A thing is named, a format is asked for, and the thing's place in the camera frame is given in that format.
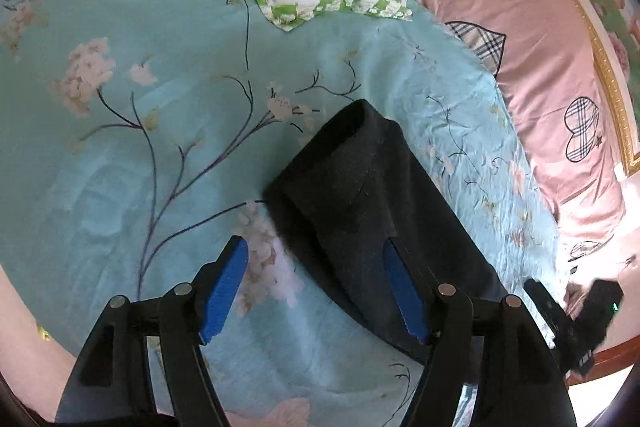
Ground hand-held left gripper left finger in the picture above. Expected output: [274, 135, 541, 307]
[54, 236, 250, 427]

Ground pink quilt with plaid hearts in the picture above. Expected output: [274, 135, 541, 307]
[407, 0, 628, 260]

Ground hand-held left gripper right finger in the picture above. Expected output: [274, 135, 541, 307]
[382, 238, 577, 427]

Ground teal floral bed sheet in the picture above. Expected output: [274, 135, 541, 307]
[0, 0, 573, 427]

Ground dark grey pants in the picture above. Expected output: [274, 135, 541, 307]
[263, 99, 509, 364]

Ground gold framed floral headboard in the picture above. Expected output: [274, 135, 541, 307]
[492, 0, 640, 180]

